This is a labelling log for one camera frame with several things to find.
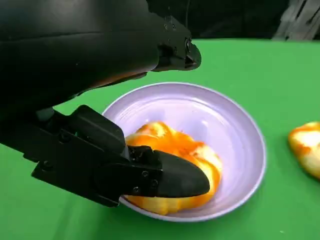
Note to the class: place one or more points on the black backdrop curtain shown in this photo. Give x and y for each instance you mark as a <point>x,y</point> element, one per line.
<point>225,17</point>

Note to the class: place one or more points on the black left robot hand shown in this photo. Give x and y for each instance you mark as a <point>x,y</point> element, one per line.
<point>75,75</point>

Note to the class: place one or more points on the orange white toy bread roll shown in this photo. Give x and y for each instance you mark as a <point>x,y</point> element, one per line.
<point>185,160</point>
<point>306,147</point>

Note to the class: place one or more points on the lilac plate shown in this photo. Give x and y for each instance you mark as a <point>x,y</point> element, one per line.
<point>200,120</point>

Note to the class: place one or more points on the grey metal frame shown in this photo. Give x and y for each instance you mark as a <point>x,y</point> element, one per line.
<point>297,22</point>

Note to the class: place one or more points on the green cloth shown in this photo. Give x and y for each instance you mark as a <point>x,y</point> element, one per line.
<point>275,87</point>

